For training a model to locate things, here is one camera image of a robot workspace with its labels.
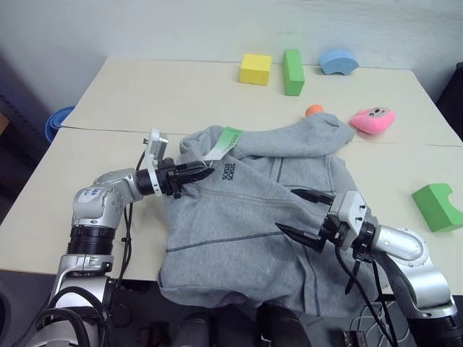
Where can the green and white jacket tag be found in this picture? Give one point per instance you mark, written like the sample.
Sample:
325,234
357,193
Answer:
226,142

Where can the blue round container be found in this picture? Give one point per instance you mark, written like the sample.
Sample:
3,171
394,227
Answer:
58,123

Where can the dark rounded shape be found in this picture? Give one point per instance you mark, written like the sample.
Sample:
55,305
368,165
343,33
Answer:
195,330
284,325

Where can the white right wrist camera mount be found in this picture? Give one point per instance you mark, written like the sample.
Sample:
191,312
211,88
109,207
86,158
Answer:
349,213

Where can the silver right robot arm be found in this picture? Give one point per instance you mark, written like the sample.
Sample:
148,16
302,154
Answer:
416,267

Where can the grey zip hooded jacket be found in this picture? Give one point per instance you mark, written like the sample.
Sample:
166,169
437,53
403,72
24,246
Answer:
235,224

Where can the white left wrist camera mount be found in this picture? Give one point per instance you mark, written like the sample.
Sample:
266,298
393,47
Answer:
158,144

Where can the long green foam block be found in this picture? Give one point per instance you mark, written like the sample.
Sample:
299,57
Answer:
292,74

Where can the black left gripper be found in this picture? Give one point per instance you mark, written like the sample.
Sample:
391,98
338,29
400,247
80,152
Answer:
169,178

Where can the orange ball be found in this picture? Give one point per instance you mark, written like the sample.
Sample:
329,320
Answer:
313,109

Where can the green notched foam block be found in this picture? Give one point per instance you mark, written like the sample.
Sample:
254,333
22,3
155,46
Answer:
434,207

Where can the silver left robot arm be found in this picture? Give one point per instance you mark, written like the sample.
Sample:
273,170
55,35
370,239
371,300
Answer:
90,206

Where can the pink foam toy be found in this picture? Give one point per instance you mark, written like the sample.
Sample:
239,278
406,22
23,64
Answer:
372,121

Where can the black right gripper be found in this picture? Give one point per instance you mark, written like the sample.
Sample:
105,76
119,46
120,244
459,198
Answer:
334,233

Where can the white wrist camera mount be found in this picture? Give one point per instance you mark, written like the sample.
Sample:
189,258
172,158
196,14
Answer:
158,144
349,213

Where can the yellow foam block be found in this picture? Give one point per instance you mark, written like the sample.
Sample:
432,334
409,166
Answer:
255,70

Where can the blue curved foam block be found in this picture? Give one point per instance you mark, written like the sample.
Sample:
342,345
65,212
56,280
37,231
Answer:
336,63

